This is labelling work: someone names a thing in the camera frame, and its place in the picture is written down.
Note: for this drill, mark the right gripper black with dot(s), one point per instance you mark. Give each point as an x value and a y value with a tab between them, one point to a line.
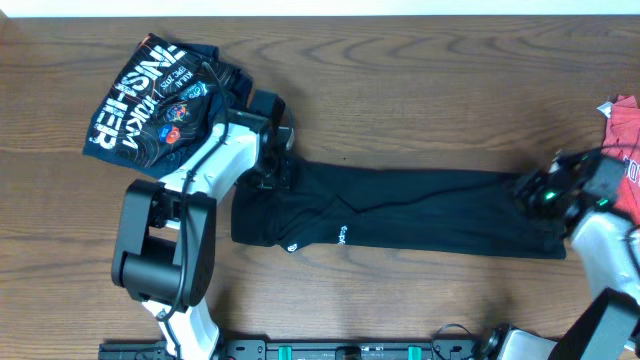
527	185

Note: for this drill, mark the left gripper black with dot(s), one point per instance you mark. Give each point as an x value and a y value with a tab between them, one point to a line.
273	176

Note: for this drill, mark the black t-shirt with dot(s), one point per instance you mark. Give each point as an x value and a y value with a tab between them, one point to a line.
457	211

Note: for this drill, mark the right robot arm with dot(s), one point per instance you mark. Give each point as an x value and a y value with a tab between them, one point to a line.
582	190

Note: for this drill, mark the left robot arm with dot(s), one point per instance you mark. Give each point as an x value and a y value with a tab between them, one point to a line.
165	245

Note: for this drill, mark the red t-shirt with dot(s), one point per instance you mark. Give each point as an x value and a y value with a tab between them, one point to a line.
621	141

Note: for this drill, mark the navy printed folded t-shirt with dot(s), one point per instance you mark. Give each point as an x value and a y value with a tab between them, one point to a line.
162	105

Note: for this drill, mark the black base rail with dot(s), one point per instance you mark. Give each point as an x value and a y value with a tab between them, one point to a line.
461	348

